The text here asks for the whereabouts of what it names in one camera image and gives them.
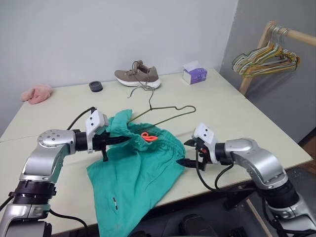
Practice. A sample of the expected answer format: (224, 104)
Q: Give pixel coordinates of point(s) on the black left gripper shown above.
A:
(100, 142)

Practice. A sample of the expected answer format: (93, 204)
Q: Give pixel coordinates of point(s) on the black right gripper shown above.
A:
(203, 161)

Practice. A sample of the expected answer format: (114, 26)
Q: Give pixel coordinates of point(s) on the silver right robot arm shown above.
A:
(256, 158)

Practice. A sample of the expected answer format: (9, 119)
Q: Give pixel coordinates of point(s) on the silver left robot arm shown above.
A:
(47, 153)

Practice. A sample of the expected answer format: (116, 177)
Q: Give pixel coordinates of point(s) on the black round lid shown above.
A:
(95, 87)

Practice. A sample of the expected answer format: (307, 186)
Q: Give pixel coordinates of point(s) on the black table underframe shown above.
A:
(237, 197)

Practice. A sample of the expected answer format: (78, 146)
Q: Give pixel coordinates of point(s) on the dark rounded shape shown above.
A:
(192, 223)

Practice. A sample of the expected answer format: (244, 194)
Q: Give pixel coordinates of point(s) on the taupe sneaker with white sole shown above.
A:
(138, 74)

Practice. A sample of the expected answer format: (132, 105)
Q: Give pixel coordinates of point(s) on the purple and white tissue box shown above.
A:
(195, 75)

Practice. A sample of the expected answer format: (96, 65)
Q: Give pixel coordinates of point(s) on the pink plush cloth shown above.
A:
(37, 93)

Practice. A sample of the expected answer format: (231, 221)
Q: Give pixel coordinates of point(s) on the wooden clothes rack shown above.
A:
(303, 35)

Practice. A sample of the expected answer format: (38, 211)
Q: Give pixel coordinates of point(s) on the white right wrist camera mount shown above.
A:
(205, 132)

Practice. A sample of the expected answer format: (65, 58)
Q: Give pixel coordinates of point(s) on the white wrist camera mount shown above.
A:
(96, 122)
(205, 132)

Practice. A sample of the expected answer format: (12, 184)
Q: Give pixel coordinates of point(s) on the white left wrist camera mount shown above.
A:
(96, 122)

